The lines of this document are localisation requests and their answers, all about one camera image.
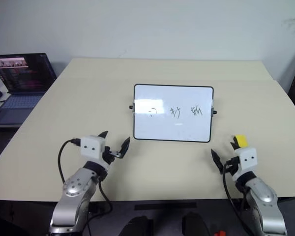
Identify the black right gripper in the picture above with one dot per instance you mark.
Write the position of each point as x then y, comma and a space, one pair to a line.
233, 165

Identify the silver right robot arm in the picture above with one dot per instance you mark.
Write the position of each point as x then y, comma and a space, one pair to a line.
263, 196

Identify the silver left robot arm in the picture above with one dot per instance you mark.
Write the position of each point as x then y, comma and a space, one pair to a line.
73, 186

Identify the small black-framed whiteboard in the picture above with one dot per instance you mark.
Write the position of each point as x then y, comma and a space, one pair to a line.
172, 103

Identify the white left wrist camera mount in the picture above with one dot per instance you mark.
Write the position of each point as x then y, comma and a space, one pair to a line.
91, 147

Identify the open blue laptop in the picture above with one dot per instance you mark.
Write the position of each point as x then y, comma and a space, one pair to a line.
22, 103

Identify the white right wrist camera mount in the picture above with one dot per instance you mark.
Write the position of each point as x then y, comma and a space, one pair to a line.
247, 159

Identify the dark rounded shape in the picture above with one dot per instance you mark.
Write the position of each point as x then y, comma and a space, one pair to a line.
195, 225
137, 227

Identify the yellow eraser block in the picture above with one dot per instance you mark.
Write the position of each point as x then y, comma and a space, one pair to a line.
242, 141

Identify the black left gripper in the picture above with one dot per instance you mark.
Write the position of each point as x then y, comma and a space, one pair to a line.
108, 155

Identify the small red object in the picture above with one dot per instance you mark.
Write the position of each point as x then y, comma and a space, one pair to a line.
220, 233

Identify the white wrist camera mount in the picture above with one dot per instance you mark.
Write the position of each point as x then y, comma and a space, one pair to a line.
91, 147
247, 159

